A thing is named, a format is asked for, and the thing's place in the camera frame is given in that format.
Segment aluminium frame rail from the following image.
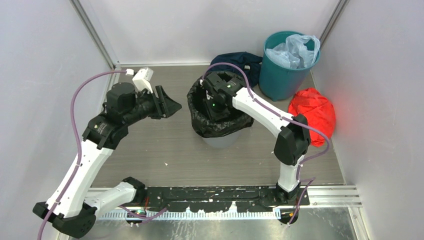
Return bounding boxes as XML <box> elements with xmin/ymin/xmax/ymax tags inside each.
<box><xmin>62</xmin><ymin>62</ymin><xmax>122</xmax><ymax>210</ymax></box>

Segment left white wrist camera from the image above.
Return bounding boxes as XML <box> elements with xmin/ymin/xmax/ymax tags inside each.
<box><xmin>125</xmin><ymin>67</ymin><xmax>154</xmax><ymax>94</ymax></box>

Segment teal plastic bucket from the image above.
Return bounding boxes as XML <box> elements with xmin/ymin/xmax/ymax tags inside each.
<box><xmin>259</xmin><ymin>31</ymin><xmax>321</xmax><ymax>102</ymax></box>

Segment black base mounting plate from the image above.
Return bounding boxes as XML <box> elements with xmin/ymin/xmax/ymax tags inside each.
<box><xmin>124</xmin><ymin>185</ymin><xmax>310</xmax><ymax>213</ymax></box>

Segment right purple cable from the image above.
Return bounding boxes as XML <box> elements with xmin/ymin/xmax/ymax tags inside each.
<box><xmin>201</xmin><ymin>62</ymin><xmax>332</xmax><ymax>227</ymax></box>

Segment grey translucent trash bin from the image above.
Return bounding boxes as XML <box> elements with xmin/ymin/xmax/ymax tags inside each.
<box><xmin>201</xmin><ymin>130</ymin><xmax>242</xmax><ymax>149</ymax></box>

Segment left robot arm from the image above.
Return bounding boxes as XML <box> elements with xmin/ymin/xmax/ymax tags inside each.
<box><xmin>33</xmin><ymin>82</ymin><xmax>182</xmax><ymax>239</ymax></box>

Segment red cloth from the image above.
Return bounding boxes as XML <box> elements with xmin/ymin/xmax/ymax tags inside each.
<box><xmin>288</xmin><ymin>87</ymin><xmax>336</xmax><ymax>139</ymax></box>

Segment light blue plastic bag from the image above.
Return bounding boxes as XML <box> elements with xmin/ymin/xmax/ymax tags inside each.
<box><xmin>265</xmin><ymin>34</ymin><xmax>321</xmax><ymax>70</ymax></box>

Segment black trash bag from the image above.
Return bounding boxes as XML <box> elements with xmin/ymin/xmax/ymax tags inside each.
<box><xmin>186</xmin><ymin>77</ymin><xmax>255</xmax><ymax>138</ymax></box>

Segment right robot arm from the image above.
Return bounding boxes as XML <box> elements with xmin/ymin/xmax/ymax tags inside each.
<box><xmin>199</xmin><ymin>72</ymin><xmax>311</xmax><ymax>206</ymax></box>

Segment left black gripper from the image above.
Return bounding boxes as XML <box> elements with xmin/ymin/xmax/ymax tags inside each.
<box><xmin>123</xmin><ymin>85</ymin><xmax>181</xmax><ymax>127</ymax></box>

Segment dark navy cloth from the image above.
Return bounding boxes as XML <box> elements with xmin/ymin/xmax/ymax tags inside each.
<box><xmin>210</xmin><ymin>51</ymin><xmax>263</xmax><ymax>88</ymax></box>

